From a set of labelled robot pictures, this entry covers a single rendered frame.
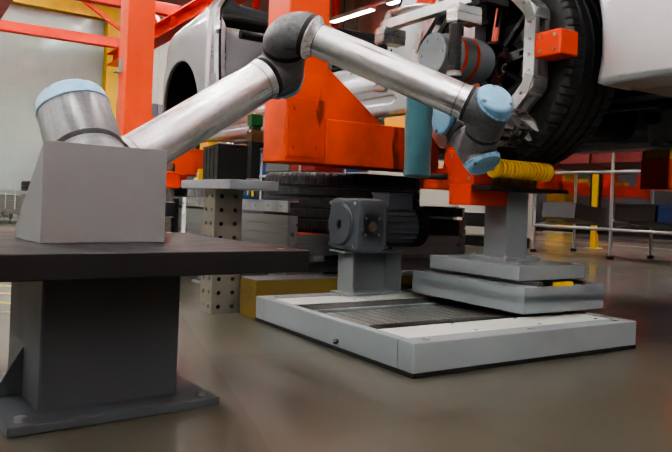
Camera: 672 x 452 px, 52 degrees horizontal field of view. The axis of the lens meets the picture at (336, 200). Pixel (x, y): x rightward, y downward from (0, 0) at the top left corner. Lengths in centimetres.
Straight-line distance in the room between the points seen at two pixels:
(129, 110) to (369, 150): 198
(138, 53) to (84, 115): 276
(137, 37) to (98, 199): 295
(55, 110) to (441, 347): 98
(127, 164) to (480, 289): 121
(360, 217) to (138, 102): 222
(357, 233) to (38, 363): 121
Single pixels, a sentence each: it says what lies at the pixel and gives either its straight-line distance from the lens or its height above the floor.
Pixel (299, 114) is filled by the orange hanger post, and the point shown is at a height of 68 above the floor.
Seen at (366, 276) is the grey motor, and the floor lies 13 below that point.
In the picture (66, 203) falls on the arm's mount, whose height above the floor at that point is 37.
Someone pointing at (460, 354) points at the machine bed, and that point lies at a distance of 169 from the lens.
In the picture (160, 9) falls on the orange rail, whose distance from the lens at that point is 1143.
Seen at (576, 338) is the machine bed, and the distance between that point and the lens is 199.
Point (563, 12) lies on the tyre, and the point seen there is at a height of 95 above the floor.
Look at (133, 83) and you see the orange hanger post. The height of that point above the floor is 103.
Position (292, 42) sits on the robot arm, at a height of 79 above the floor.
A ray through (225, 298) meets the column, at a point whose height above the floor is 5.
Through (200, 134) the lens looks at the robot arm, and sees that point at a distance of 173.
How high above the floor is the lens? 39
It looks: level
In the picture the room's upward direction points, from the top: 2 degrees clockwise
